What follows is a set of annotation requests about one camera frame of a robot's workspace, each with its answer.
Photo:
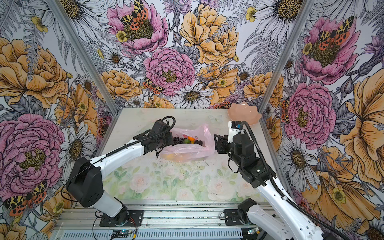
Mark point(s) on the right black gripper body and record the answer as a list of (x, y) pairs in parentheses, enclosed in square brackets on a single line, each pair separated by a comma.
[(224, 147)]

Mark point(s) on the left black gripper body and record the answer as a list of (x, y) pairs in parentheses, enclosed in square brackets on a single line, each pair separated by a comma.
[(166, 140)]

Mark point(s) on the pink plastic bag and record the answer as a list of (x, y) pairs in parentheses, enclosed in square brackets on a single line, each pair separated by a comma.
[(202, 148)]

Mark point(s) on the pink flower-shaped bowl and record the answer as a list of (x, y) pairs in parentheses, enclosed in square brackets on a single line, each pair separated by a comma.
[(244, 112)]

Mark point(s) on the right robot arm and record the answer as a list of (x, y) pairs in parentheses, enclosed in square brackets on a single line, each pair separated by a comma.
[(292, 223)]

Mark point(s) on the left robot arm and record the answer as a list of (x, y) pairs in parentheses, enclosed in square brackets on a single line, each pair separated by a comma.
[(85, 182)]

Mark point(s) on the dark fake grapes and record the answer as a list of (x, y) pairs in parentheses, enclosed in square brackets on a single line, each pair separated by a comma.
[(178, 140)]

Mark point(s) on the green circuit board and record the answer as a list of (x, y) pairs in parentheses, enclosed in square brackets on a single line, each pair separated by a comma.
[(123, 234)]

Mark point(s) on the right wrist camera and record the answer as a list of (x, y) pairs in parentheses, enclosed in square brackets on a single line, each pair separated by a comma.
[(235, 127)]

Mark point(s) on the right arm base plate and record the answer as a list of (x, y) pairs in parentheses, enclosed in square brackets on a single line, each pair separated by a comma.
[(235, 217)]

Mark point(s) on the aluminium rail frame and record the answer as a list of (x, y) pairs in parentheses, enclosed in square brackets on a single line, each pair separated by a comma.
[(163, 215)]

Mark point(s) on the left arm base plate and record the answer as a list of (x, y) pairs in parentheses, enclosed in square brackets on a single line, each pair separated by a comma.
[(126, 218)]

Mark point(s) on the white vented cable duct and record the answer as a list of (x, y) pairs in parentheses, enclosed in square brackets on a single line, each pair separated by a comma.
[(157, 234)]

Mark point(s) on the right aluminium corner post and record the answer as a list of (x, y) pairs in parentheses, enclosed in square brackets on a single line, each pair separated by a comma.
[(291, 40)]

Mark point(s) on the aluminium corner post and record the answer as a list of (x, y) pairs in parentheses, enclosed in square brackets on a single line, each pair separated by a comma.
[(75, 40), (291, 40)]

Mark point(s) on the left aluminium corner post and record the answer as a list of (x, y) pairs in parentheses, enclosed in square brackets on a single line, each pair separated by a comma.
[(75, 40)]

